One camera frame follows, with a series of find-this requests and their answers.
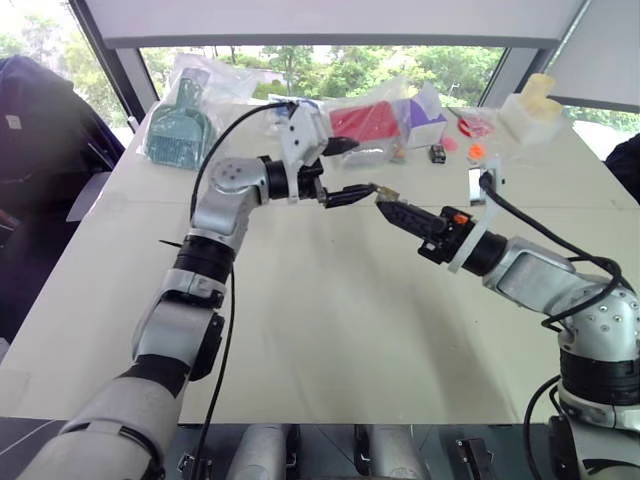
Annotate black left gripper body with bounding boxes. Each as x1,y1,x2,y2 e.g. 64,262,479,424
298,166,330,205

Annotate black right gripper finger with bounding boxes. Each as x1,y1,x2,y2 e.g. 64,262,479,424
377,203,443,242
375,196,444,224

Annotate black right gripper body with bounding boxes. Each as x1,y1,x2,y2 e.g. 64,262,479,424
416,204,476,267

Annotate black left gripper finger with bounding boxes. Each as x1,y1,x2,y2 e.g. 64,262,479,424
327,135,361,157
323,183,377,211

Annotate clear flat plastic packet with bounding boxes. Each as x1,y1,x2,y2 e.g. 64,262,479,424
338,146,392,170

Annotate red box in bag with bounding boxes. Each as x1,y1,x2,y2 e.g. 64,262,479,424
324,97,404,149

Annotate blue and white packet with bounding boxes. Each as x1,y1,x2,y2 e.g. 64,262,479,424
267,93,327,112

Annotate white flat card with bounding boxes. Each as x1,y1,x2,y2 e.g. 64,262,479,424
467,166,490,207

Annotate purple and white box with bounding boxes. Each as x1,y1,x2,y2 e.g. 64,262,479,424
393,82,450,150

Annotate red items in bag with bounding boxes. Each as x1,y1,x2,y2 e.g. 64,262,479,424
452,109,497,139

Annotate white roller blind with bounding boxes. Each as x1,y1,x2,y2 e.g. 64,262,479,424
82,0,587,50

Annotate clear crumpled plastic bag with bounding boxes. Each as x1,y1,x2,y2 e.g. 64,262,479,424
168,51,262,107

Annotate teal dustpan in bag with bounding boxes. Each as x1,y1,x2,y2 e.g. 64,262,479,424
143,68,220,172

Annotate dark-clothed person at edge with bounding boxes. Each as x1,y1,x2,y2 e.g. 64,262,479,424
603,131,640,207

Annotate silver rounded cylinder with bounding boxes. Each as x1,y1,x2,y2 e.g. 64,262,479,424
234,423,302,480
353,423,432,480

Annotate black chair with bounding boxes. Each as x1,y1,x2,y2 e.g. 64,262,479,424
0,54,126,346

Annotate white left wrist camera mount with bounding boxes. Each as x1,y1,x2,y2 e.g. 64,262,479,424
276,101,332,205

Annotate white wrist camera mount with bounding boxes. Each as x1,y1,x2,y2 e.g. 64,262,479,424
276,101,332,205
446,153,507,275

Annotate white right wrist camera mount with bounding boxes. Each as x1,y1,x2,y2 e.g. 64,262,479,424
446,153,507,275

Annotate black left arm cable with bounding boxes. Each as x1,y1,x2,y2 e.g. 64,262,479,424
188,101,297,480

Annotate black metal bracket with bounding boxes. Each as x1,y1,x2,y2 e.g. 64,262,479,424
454,435,490,480

